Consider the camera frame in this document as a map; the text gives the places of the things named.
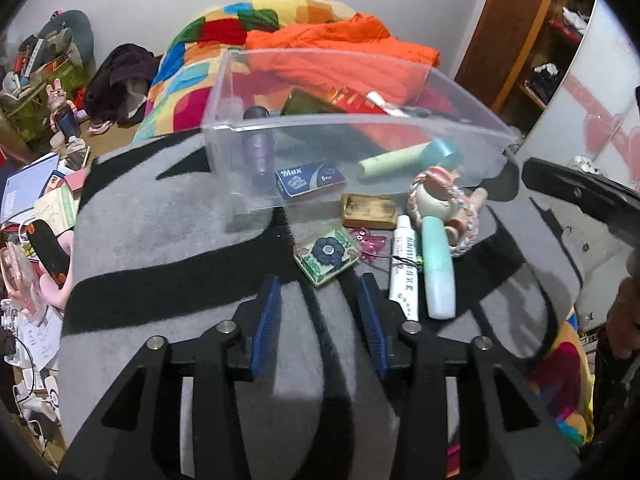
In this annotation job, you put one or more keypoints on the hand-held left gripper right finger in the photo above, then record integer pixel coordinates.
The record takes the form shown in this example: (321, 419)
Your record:
(372, 325)

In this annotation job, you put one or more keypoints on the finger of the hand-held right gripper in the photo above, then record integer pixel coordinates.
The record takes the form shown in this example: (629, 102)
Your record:
(580, 190)

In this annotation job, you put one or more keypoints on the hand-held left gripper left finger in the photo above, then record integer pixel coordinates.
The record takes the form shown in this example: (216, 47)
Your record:
(265, 325)

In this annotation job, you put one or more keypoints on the green flower card case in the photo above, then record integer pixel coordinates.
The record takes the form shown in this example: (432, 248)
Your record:
(326, 255)

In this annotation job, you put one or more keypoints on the teal tape roll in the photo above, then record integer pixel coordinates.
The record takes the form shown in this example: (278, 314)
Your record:
(445, 150)

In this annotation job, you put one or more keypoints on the small blue cardboard box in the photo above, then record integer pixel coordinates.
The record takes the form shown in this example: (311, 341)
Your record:
(310, 180)

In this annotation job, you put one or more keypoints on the light green tube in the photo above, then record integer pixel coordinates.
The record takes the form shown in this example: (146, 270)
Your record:
(395, 160)

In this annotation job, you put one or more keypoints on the clear plastic storage box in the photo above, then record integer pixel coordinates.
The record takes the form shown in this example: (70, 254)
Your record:
(225, 160)

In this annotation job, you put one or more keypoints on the purple spray bottle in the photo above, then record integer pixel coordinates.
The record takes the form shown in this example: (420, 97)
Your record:
(259, 145)

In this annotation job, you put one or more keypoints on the red gold packet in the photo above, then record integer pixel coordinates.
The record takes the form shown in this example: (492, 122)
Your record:
(360, 110)

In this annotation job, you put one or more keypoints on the green glass bottle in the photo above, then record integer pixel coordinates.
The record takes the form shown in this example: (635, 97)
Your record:
(310, 104)

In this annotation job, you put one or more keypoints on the person's right hand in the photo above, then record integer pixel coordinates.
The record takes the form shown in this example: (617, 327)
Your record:
(626, 317)

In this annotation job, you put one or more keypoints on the white tube green print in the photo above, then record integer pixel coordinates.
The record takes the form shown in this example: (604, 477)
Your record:
(404, 270)

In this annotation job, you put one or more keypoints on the pink hair clips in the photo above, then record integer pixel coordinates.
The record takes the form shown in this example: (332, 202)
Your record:
(369, 242)

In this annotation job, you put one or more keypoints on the mint plastic bottle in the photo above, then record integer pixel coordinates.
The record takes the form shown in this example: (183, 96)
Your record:
(439, 270)

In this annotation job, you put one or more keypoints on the white door pink hearts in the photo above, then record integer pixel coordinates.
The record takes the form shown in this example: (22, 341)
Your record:
(595, 85)

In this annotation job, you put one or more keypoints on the gold metal tin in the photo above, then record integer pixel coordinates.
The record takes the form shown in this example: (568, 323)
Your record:
(369, 211)

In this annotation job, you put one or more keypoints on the black bag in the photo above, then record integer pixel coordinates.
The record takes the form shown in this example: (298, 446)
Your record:
(545, 80)

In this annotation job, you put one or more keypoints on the grey black blanket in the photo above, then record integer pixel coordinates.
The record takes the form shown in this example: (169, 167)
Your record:
(165, 240)

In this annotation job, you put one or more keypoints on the pink white round toy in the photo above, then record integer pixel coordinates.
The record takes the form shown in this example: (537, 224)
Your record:
(432, 197)

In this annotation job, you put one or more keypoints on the white cloth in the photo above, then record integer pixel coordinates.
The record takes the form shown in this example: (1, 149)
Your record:
(575, 17)

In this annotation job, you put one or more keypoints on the wooden wardrobe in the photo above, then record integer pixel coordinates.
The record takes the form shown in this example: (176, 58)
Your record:
(505, 25)

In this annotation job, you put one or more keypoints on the multicoloured bed sheet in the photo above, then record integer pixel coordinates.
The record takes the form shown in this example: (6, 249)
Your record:
(565, 375)

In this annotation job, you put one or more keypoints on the pink soft toy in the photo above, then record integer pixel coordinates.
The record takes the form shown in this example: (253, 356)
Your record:
(52, 295)

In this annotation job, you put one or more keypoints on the white power adapter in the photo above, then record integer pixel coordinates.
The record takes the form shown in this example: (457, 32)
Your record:
(54, 392)

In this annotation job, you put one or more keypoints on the white paper sheets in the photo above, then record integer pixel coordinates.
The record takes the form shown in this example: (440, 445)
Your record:
(40, 332)

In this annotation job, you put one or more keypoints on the black orange handheld device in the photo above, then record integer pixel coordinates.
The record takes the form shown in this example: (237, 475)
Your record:
(50, 255)

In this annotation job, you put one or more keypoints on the green white book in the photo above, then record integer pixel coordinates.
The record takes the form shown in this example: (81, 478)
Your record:
(57, 210)

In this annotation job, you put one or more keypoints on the pink book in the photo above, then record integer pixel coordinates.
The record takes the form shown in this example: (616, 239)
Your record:
(76, 180)

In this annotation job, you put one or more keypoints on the blue notebook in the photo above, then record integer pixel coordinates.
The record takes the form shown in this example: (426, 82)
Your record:
(25, 187)

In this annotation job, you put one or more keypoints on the colourful patchwork quilt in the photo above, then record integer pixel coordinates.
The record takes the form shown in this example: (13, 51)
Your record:
(200, 55)

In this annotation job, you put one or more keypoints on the orange duvet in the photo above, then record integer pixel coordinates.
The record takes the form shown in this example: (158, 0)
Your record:
(340, 45)

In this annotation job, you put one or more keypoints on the dark clothes pile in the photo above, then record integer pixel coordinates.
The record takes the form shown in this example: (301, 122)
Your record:
(120, 85)

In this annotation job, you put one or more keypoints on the pink rabbit figure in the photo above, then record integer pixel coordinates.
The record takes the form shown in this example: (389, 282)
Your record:
(65, 115)

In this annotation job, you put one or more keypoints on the green storage box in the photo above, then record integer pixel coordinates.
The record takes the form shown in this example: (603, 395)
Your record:
(30, 110)

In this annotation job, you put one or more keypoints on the grey neck pillow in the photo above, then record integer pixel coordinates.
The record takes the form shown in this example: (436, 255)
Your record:
(75, 30)

